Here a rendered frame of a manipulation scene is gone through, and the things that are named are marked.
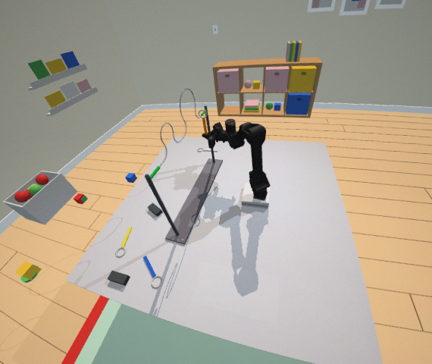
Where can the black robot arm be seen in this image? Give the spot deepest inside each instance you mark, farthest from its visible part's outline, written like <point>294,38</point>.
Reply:
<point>255,134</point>

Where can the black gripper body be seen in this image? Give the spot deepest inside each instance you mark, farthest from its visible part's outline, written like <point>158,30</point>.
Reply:
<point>212,138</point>

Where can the blue handle with white loop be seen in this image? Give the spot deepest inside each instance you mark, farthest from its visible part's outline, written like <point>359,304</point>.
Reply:
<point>152,272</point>

